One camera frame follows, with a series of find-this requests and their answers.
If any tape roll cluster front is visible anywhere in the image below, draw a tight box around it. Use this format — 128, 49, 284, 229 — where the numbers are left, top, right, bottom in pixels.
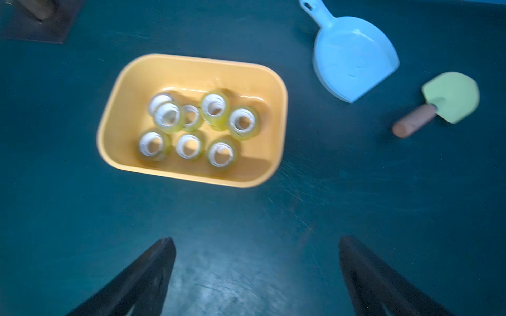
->
154, 102, 185, 134

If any light blue plastic dustpan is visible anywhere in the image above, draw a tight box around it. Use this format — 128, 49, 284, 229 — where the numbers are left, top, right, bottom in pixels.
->
299, 1, 400, 103

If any green spatula wooden handle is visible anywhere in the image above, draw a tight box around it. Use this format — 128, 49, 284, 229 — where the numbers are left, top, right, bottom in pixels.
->
392, 72, 480, 138

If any yellow plastic storage box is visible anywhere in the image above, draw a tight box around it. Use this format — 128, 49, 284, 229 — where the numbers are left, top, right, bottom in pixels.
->
97, 54, 288, 188

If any transparent tape roll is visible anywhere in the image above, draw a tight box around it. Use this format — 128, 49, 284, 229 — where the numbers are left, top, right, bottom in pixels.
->
148, 92, 174, 117

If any dark square tree base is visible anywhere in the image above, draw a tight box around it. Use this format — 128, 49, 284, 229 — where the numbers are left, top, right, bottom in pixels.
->
1, 0, 86, 44

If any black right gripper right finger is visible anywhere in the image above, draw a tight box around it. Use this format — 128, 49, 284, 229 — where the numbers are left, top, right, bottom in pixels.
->
339, 236, 452, 315

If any tape roll cluster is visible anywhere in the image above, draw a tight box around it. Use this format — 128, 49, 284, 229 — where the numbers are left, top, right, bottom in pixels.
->
227, 106, 261, 141
154, 102, 185, 134

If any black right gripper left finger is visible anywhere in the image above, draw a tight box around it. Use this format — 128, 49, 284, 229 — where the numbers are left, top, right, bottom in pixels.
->
69, 237, 177, 315

